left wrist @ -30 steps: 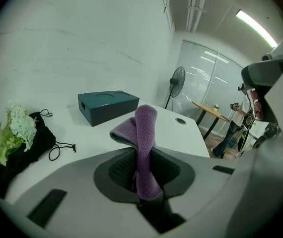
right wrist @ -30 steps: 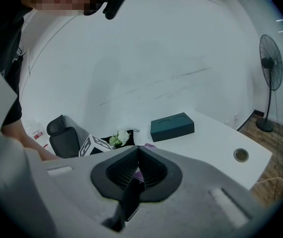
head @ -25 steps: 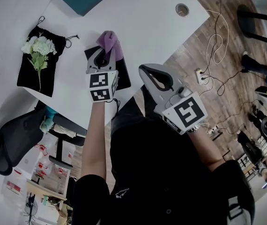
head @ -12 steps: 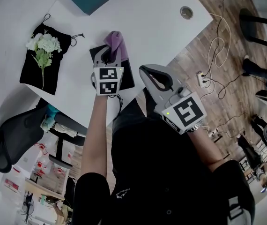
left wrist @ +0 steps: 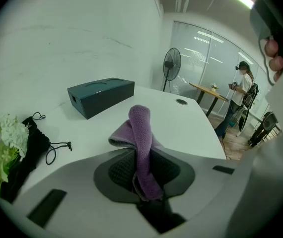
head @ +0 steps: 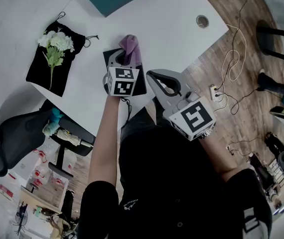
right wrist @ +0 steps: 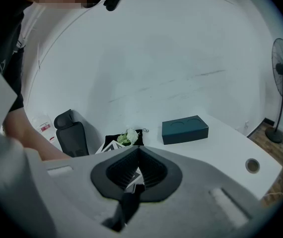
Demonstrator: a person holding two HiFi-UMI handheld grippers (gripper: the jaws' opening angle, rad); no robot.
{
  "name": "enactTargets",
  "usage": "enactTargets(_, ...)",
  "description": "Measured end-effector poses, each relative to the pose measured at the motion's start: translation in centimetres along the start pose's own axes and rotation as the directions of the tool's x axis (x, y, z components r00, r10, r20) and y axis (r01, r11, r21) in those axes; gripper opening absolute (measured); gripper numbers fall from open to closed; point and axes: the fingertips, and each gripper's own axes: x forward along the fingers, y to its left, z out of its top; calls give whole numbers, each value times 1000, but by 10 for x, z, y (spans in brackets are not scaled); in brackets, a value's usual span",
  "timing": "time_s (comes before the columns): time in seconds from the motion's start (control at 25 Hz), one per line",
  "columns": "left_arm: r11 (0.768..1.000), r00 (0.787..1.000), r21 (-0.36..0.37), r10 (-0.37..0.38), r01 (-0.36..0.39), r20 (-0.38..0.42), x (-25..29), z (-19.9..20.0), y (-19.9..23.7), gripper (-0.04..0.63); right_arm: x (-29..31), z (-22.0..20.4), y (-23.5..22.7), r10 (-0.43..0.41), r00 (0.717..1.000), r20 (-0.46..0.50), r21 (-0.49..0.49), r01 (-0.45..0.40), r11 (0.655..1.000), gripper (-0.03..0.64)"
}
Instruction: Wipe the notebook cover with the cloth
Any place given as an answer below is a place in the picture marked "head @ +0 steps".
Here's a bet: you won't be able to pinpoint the white artificial flower bouquet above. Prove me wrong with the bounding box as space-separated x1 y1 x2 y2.
37 28 75 91

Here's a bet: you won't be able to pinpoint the teal plush toy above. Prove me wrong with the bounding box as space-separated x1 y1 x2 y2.
43 107 64 137

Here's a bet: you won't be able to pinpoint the beige folded umbrella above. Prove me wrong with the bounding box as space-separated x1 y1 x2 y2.
57 129 93 148

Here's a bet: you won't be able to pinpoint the white power strip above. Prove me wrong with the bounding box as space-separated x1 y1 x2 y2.
208 84 225 102

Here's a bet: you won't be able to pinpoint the light wooden side table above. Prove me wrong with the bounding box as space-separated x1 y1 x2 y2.
19 187 63 214

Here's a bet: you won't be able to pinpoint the white cable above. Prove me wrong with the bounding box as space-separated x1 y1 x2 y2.
221 23 248 110

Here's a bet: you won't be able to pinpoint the person's dark trousers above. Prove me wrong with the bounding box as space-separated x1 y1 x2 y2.
120 97 163 144

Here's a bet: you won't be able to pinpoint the clear plastic bag red print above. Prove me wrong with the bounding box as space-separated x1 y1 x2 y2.
31 147 71 189

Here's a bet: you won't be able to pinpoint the white cardboard box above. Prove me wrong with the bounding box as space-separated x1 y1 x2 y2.
9 155 37 177

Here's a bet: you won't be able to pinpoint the person's left forearm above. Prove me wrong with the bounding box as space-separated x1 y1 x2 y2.
88 93 123 189

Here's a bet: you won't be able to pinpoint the round desk grommet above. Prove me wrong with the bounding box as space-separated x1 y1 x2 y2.
195 14 210 29

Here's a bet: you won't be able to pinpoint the silver wristwatch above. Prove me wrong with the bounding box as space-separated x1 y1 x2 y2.
197 128 216 139

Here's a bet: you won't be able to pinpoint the black office chair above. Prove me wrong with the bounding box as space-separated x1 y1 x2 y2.
0 99 97 178

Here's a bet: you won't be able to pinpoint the person's right forearm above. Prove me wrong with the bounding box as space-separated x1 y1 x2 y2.
197 133 238 177

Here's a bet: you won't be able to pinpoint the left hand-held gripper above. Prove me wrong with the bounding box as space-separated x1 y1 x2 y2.
103 48 140 98

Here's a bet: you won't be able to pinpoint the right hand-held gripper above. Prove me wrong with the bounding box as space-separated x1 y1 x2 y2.
145 68 217 142

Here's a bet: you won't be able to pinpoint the black notebook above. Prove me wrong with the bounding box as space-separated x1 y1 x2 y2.
102 48 148 97

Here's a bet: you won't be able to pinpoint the purple cloth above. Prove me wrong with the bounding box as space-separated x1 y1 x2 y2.
118 34 143 66

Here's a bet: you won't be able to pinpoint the person's black shirt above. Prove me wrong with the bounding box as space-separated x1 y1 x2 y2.
79 103 274 239

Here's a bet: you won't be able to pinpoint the black drawstring pouch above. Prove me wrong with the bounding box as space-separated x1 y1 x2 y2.
25 11 100 98

